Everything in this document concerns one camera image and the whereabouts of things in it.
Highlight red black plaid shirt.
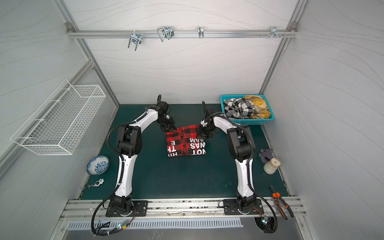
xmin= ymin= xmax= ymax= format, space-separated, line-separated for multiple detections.
xmin=166 ymin=125 xmax=206 ymax=157

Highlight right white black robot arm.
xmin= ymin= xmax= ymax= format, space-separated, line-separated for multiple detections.
xmin=198 ymin=110 xmax=257 ymax=214

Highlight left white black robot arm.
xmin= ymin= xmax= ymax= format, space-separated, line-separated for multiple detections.
xmin=107 ymin=100 xmax=176 ymax=216

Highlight black white plaid shirt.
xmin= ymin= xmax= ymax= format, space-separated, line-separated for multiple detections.
xmin=223 ymin=98 xmax=255 ymax=119

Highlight teal plastic basket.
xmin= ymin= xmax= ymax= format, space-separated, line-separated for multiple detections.
xmin=220 ymin=94 xmax=275 ymax=126

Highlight yellow plaid shirt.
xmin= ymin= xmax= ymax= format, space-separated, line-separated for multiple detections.
xmin=244 ymin=95 xmax=272 ymax=119

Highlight beige cylinder object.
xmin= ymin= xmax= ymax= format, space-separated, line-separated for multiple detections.
xmin=264 ymin=158 xmax=281 ymax=175

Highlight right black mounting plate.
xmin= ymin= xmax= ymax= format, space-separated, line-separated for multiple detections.
xmin=223 ymin=198 xmax=264 ymax=216

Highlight black mounting plate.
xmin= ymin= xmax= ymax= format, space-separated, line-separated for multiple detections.
xmin=223 ymin=198 xmax=264 ymax=216
xmin=106 ymin=200 xmax=148 ymax=217

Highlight blue white ceramic bowl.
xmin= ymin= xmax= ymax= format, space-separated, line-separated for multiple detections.
xmin=86 ymin=156 xmax=110 ymax=176

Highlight small metal clamp piece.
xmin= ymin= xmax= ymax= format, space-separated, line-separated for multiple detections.
xmin=88 ymin=179 xmax=105 ymax=189

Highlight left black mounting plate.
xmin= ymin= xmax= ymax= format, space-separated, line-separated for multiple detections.
xmin=106 ymin=200 xmax=148 ymax=217

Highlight metal U-bolt clamp left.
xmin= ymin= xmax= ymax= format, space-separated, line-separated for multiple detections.
xmin=128 ymin=32 xmax=142 ymax=51

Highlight metal u-bolt clamp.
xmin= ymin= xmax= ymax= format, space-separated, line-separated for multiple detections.
xmin=157 ymin=26 xmax=175 ymax=42
xmin=128 ymin=32 xmax=142 ymax=51

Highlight metal U-bolt clamp middle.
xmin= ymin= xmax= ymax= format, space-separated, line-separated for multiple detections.
xmin=157 ymin=26 xmax=175 ymax=42

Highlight orange black pliers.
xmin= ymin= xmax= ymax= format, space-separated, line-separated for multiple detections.
xmin=270 ymin=186 xmax=295 ymax=220

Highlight grey plastic bracket piece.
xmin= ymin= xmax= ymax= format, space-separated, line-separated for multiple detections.
xmin=259 ymin=149 xmax=274 ymax=164

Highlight aluminium cross rail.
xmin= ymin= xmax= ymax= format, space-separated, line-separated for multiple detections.
xmin=67 ymin=29 xmax=299 ymax=39

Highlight small metal ring clamp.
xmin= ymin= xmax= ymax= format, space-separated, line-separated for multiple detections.
xmin=198 ymin=27 xmax=204 ymax=39

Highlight white wire basket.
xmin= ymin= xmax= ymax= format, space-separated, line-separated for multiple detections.
xmin=10 ymin=80 xmax=106 ymax=156

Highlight metal bracket with bolts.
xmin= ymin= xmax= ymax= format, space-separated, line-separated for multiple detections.
xmin=260 ymin=27 xmax=287 ymax=39

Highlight white slotted cable duct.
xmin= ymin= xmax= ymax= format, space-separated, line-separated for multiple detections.
xmin=67 ymin=218 xmax=244 ymax=231

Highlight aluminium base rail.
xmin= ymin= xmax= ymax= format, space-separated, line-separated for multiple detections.
xmin=59 ymin=197 xmax=307 ymax=221

